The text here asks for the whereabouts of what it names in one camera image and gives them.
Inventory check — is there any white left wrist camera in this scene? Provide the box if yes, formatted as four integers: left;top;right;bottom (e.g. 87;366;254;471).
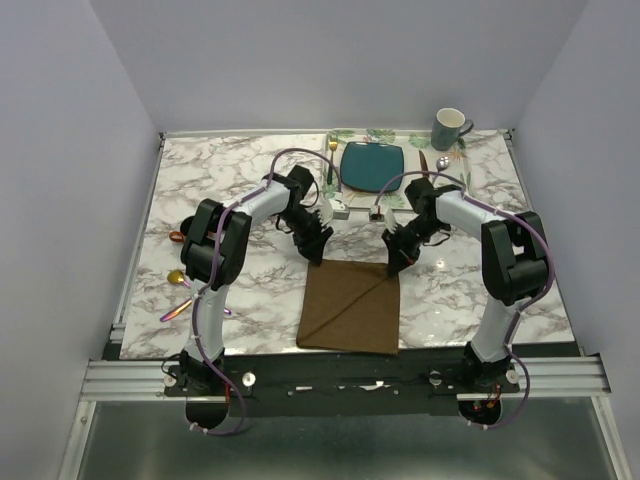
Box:
319;198;350;225

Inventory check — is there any gold fork green handle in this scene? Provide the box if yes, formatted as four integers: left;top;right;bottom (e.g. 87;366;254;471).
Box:
327;132;338;185

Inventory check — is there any teal square plate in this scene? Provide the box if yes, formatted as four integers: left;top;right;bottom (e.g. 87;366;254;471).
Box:
339;142;405;193

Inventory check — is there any grey-green ceramic mug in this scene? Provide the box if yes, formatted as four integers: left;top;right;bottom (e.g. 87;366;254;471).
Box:
431;108;474;151

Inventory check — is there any white leaf-pattern tray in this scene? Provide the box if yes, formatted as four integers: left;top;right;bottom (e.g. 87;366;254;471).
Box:
322;129;471;212

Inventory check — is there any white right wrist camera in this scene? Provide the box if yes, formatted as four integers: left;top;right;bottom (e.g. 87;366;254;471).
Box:
368;205;398;233

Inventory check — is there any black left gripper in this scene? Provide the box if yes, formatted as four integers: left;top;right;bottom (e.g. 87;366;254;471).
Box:
277;206;334;267

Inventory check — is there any brown cloth napkin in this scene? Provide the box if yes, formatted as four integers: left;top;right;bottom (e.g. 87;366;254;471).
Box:
296;260;400;355

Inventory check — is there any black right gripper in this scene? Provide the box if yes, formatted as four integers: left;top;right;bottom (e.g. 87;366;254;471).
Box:
381;217;446;276

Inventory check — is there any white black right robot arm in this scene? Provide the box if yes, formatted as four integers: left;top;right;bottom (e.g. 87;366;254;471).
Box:
369;177;555;392

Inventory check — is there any brown wooden knife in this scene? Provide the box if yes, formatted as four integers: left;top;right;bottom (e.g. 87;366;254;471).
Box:
418;150;429;177

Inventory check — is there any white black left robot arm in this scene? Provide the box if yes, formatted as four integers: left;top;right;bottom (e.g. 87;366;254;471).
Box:
181;166;333;395

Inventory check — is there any aluminium extrusion rail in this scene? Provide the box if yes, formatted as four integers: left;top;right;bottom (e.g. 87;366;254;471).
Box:
80;357;611;402

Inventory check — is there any black metal base frame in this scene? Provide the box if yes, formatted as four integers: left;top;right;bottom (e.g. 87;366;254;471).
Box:
102;347;586;419

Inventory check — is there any iridescent rainbow spoon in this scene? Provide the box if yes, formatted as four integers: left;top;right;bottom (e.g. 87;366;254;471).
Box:
166;269;191;288

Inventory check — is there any orange coffee cup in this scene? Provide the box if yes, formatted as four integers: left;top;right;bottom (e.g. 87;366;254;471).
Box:
169;216;194;243

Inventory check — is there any silver spoon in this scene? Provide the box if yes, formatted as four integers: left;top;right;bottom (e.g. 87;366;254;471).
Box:
436;156;451;173

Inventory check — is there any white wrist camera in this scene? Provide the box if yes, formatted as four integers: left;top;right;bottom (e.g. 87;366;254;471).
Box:
368;205;398;233
319;198;350;225

